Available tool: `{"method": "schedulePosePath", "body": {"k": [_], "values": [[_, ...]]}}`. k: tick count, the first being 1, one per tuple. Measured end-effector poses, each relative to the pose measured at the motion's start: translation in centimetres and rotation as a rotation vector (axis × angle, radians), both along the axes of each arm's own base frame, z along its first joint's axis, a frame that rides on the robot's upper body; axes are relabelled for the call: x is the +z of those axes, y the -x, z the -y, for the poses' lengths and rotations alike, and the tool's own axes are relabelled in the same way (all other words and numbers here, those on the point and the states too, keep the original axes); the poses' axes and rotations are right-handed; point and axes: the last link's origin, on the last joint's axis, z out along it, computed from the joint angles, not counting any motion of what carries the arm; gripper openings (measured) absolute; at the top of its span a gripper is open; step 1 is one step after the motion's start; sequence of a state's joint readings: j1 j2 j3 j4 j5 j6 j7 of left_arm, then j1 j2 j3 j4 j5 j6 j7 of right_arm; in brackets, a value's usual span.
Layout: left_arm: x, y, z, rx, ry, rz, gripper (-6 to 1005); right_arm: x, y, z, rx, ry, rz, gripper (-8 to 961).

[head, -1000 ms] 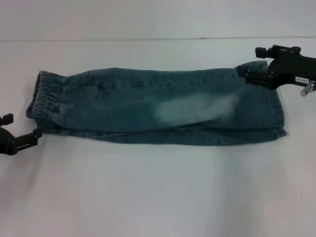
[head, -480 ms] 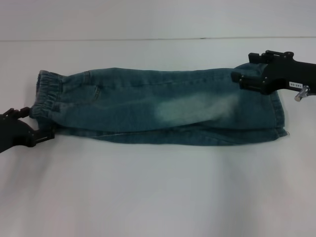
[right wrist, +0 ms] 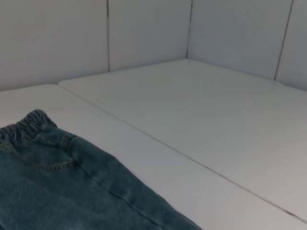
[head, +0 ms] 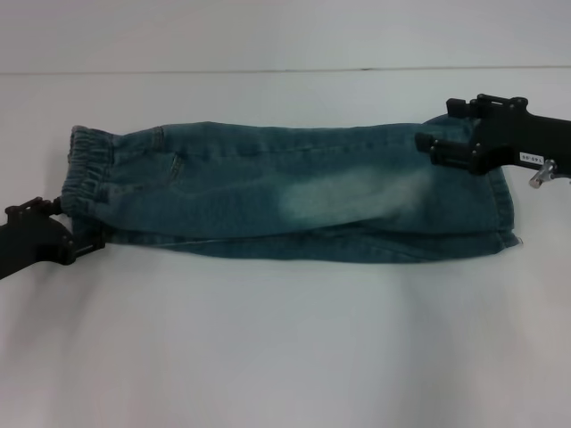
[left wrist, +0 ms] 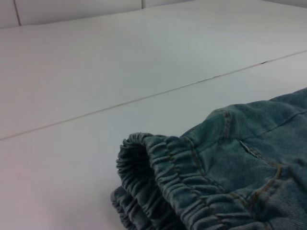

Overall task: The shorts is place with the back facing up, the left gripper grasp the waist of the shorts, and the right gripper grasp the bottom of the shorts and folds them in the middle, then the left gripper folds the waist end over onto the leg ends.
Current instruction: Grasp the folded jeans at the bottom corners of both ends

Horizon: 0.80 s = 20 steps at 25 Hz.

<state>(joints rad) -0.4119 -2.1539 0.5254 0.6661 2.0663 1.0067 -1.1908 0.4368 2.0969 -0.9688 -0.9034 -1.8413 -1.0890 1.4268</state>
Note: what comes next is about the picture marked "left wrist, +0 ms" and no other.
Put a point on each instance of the blue denim shorts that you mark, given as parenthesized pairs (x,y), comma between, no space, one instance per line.
(227,172)

